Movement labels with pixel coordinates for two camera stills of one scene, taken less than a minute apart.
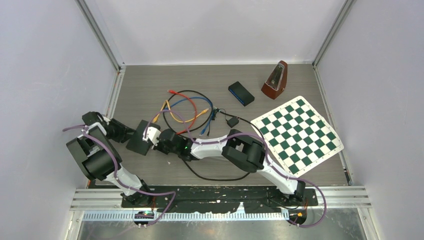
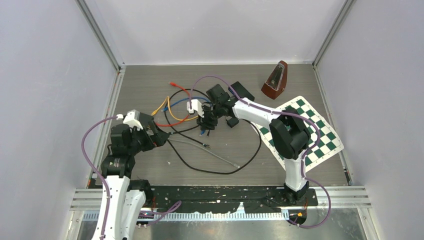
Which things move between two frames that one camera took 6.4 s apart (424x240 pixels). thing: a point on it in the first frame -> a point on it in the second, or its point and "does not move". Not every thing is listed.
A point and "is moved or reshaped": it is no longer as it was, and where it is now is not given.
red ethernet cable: x=196 y=113 -> x=185 y=120
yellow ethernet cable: x=173 y=117 is moved or reshaped
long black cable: x=205 y=123 is moved or reshaped
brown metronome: x=275 y=83 does not move
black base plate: x=220 y=199 does not move
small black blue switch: x=242 y=94 does not move
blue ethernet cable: x=210 y=119 does not move
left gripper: x=123 y=137 -> x=159 y=139
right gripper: x=158 y=148 -> x=204 y=123
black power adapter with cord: x=232 y=121 does not move
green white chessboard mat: x=297 y=136 does not move
